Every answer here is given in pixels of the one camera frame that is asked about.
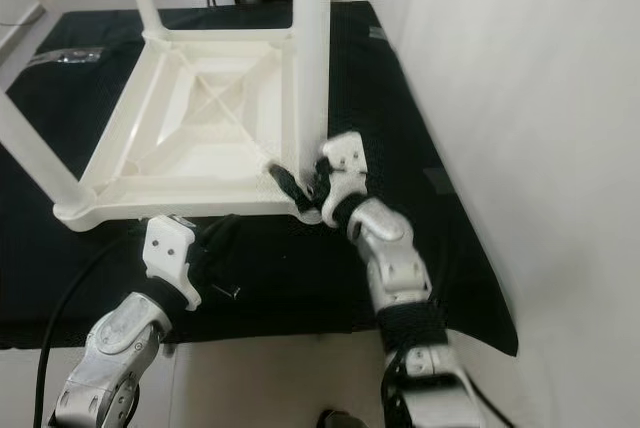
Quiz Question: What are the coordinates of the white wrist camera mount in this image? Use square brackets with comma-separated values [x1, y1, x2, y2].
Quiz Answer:
[318, 131, 369, 224]
[145, 215, 201, 311]

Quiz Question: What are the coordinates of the white plastic table top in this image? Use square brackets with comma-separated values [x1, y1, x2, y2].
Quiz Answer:
[53, 26, 326, 232]

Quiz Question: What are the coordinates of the grey square tape patch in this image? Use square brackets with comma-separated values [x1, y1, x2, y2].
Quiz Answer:
[422, 166, 459, 197]

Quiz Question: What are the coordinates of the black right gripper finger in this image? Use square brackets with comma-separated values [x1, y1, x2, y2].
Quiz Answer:
[265, 163, 311, 209]

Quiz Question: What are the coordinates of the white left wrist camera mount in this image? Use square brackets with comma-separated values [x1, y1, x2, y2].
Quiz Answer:
[145, 215, 201, 311]

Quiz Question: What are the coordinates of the robot right leg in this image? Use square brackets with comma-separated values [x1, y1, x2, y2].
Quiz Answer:
[315, 408, 361, 428]

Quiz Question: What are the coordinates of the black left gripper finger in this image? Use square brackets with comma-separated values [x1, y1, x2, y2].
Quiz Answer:
[198, 213, 243, 254]

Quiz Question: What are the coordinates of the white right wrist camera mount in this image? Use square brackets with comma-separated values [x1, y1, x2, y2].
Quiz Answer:
[318, 131, 369, 224]

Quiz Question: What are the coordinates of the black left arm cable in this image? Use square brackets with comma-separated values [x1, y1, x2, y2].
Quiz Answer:
[35, 238, 151, 428]

